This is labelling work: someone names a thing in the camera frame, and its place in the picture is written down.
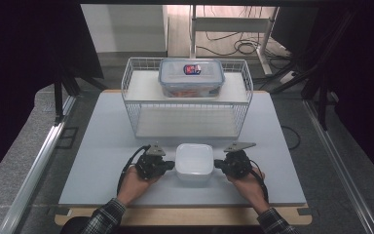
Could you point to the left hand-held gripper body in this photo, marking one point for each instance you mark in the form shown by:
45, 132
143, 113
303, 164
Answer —
149, 167

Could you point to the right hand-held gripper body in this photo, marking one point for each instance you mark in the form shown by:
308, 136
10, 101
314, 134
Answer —
238, 164

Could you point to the white square plastic bowl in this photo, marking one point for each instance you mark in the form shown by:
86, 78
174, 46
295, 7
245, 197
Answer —
194, 161

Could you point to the clear lidded food container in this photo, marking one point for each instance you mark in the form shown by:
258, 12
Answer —
191, 81

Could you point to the person's left hand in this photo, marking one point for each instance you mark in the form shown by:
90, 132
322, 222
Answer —
131, 187

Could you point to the person's right hand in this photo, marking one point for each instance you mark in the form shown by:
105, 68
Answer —
251, 188

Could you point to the wooden table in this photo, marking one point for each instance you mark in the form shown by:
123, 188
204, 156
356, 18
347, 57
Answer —
188, 217

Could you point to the light grey table mat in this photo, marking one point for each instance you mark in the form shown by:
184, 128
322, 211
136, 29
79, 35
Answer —
110, 130

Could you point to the white power strip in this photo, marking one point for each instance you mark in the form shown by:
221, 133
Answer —
288, 77

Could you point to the black metal stand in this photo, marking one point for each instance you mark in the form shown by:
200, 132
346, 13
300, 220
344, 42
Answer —
58, 97
322, 97

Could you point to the white cabinet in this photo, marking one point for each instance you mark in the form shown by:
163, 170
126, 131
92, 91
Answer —
123, 27

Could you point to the black curtain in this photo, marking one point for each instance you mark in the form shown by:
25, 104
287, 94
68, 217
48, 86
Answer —
370, 81
19, 65

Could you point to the aluminium floor rail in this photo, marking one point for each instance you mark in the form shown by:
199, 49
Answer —
337, 162
35, 165

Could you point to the white desk frame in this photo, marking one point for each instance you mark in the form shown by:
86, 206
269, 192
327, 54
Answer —
230, 24

